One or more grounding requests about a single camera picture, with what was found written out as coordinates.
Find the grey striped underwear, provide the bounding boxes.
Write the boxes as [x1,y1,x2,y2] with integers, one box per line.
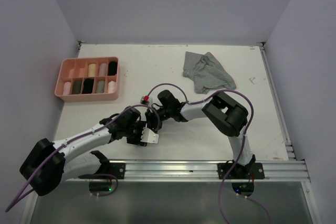
[182,51,237,94]

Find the beige navy-trimmed underwear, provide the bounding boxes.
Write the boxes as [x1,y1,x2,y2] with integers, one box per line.
[87,63,97,77]

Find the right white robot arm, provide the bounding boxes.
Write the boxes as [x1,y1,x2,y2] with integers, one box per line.
[145,90,256,178]

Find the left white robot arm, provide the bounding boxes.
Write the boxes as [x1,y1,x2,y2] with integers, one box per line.
[19,106,147,197]

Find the white rolled cloth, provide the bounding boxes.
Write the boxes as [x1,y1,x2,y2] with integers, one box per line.
[108,81,117,93]

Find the grey rolled cloth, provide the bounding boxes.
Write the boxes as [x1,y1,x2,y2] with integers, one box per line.
[96,80,105,93]

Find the black rolled cloth front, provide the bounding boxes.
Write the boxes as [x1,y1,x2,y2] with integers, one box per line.
[82,78,94,94]

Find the black rolled cloth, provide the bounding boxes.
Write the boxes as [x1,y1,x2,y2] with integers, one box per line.
[82,78,94,94]
[108,61,118,76]

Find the black rolled cloth back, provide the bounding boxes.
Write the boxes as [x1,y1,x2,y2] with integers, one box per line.
[108,61,118,76]

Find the beige rolled cloth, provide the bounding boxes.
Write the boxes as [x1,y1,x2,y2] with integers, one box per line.
[98,63,107,77]

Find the pink divided storage tray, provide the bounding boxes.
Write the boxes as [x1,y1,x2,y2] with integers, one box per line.
[55,57,121,102]

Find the olive rolled cloth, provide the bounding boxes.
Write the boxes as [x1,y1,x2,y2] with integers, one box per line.
[72,80,82,94]

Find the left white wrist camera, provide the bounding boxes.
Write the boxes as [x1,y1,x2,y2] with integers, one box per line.
[140,127,159,144]

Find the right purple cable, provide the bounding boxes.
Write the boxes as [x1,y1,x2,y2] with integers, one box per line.
[145,83,271,224]

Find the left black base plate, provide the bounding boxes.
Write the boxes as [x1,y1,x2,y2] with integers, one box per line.
[79,163,125,179]

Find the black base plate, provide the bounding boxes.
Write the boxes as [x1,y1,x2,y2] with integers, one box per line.
[79,163,125,179]
[217,161,265,180]

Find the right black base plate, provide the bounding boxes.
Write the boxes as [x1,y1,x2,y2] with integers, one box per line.
[217,161,265,180]

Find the aluminium mounting rail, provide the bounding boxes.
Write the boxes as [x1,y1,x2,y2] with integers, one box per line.
[33,158,311,183]

